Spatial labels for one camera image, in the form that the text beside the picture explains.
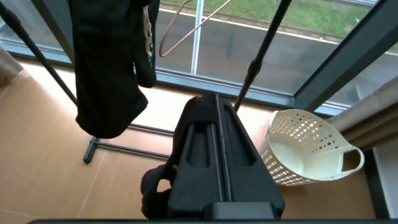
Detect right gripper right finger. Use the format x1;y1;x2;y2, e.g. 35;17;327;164
217;98;286;218

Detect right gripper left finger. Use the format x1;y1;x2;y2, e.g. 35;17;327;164
167;121;223;218

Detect heap of clothes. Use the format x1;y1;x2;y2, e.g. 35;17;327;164
140;92;220;220

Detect pink clothes hanger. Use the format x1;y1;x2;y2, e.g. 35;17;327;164
158;0;233;58

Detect black shorts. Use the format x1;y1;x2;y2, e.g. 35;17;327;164
68;0;161;139

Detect white laundry basket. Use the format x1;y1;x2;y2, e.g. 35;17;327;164
257;108;365;187

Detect black clothes rack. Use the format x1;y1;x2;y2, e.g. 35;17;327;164
0;0;293;165

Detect beige curtain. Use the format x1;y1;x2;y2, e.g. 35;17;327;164
326;76;398;152
0;46;24;86

